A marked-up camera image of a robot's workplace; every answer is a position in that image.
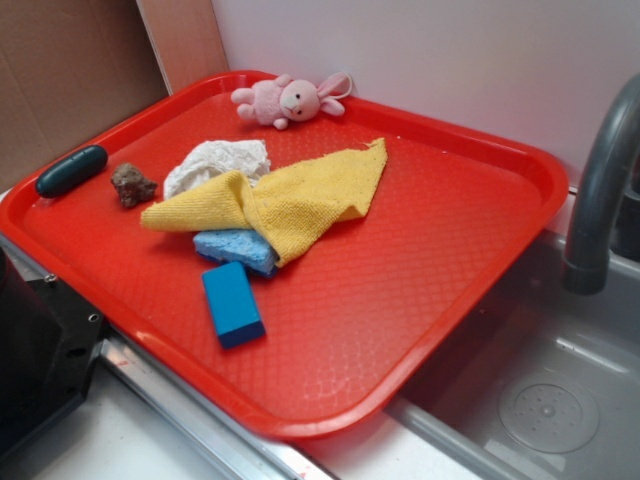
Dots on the brown cardboard panel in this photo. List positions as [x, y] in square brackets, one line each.
[72, 69]

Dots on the pink plush bunny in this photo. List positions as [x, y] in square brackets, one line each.
[280, 101]

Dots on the grey plastic sink basin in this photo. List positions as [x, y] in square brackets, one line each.
[536, 382]

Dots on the red plastic tray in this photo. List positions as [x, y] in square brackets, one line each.
[351, 320]

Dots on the grey toy faucet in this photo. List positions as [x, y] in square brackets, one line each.
[605, 216]

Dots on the yellow microfiber cloth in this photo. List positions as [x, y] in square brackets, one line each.
[290, 208]

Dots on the light blue sponge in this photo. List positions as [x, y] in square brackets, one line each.
[247, 247]

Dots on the blue rectangular block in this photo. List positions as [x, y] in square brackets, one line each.
[232, 306]

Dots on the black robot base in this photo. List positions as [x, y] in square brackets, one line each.
[50, 340]

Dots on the brown rock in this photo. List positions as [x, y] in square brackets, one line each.
[132, 186]

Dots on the crumpled white paper towel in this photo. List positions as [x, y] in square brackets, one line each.
[216, 157]

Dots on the dark green oval capsule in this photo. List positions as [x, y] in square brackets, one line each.
[71, 171]

